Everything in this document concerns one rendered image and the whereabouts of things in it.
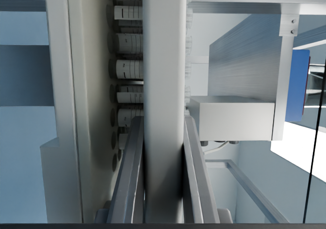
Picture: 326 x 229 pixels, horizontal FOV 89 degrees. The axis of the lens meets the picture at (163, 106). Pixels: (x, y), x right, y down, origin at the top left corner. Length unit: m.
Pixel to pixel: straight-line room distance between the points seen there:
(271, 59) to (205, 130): 0.26
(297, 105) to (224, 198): 4.63
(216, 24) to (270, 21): 3.76
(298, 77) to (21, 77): 0.84
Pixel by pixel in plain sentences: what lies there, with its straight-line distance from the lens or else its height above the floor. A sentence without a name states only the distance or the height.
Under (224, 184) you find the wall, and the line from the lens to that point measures 4.91.
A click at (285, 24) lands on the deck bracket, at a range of 0.54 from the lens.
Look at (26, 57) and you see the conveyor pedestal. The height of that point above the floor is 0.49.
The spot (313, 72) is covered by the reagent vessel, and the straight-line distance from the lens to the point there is 0.68.
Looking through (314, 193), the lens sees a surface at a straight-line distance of 0.58.
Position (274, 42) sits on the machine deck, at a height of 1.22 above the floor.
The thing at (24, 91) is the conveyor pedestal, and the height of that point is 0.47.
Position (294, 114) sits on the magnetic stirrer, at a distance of 0.60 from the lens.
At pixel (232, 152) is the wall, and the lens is 4.60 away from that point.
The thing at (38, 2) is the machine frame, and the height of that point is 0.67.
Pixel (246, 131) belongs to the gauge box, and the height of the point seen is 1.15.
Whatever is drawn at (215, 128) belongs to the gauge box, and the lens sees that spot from 0.47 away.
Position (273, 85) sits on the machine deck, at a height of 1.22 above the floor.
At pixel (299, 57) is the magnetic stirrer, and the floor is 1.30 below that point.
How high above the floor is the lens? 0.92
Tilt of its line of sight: 1 degrees up
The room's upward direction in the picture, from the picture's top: 90 degrees clockwise
